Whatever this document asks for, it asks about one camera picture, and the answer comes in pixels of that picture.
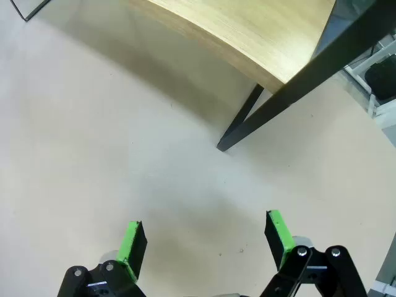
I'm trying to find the black bag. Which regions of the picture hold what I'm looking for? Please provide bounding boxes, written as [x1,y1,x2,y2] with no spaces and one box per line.
[364,60,396,101]

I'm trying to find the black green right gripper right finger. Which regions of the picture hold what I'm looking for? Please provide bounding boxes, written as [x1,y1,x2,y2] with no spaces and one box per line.
[259,209,369,297]

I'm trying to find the white table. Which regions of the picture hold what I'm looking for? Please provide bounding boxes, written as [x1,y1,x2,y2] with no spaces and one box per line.
[342,38,396,126]

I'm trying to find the wooden two-tier black-frame shelf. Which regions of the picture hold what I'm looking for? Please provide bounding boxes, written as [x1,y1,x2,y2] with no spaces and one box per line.
[128,0,396,152]

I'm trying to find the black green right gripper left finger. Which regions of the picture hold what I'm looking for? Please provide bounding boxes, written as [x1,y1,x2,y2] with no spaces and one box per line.
[58,220,149,297]

